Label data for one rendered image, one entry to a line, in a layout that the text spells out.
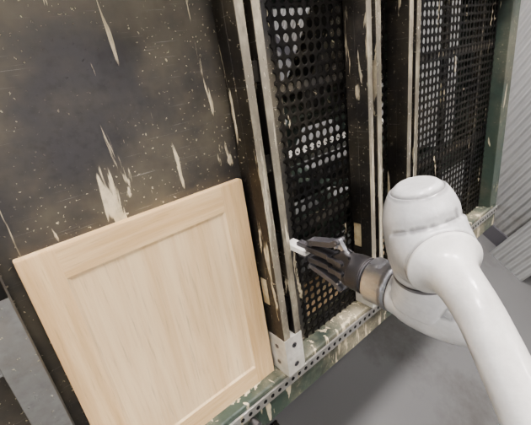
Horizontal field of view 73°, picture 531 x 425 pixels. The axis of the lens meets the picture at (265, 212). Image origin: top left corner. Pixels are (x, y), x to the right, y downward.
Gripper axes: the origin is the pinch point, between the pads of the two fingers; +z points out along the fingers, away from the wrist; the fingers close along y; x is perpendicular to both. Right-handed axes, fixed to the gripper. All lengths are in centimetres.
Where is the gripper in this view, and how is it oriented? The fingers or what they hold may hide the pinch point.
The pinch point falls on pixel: (298, 246)
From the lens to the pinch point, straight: 86.2
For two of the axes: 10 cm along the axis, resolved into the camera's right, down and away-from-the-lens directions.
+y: -1.4, -9.1, -3.9
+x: -7.7, 3.4, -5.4
